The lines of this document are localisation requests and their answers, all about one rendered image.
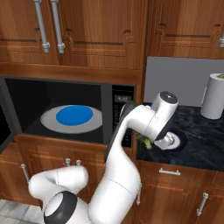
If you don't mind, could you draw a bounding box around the white paper towel roll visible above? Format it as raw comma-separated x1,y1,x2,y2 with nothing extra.
199,73,224,121

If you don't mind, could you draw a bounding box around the dark rimmed white plate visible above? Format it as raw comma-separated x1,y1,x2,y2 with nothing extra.
158,127,188,153

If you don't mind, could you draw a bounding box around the grey drawer bar handle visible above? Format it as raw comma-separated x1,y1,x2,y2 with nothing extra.
158,167,182,177

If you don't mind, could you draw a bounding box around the blue round plate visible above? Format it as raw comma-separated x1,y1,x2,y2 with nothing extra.
55,105,95,127

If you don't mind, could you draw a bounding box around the white microwave turntable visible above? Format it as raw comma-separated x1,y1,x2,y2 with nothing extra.
39,104,104,135

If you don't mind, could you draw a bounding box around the wooden wall cupboard door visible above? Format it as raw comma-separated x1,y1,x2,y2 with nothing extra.
57,0,149,71
0,0,60,67
145,0,224,60

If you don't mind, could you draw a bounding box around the green broccoli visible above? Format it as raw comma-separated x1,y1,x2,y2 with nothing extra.
135,132,153,151

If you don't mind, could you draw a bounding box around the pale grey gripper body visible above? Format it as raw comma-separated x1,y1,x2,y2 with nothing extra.
153,131,176,151

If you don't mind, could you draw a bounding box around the black microwave oven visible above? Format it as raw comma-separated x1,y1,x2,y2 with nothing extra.
0,76,138,149

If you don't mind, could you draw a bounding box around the black microwave door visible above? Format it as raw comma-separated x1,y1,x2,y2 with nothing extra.
0,102,16,154

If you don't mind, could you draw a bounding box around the wooden drawer front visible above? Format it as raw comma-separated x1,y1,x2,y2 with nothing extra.
136,159,224,196

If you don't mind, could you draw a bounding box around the wooden base cupboard door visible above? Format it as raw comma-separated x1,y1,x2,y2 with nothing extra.
189,171,224,224
0,142,42,207
14,133,138,205
134,182,196,224

